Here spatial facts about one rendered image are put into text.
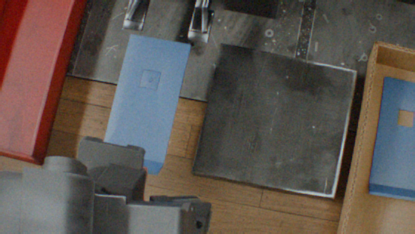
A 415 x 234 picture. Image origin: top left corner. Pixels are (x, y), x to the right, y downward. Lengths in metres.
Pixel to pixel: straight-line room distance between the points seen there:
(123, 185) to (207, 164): 0.24
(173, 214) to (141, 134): 0.25
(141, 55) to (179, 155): 0.14
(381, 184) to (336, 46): 0.18
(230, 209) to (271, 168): 0.07
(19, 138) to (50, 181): 0.40
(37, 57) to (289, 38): 0.32
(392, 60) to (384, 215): 0.19
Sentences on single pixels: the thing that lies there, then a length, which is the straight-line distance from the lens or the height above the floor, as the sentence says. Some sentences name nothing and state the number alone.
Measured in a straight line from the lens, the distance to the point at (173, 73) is 0.96.
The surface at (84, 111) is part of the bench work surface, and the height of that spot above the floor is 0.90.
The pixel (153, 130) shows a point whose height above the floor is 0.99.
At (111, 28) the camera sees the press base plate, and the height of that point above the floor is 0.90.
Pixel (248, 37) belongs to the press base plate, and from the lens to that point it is 1.07.
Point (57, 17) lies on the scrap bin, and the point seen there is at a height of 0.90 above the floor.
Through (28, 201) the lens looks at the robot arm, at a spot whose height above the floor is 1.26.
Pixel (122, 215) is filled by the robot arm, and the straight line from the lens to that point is 0.72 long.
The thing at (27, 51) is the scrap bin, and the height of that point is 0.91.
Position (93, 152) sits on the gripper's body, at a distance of 0.84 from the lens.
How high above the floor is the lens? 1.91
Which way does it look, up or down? 75 degrees down
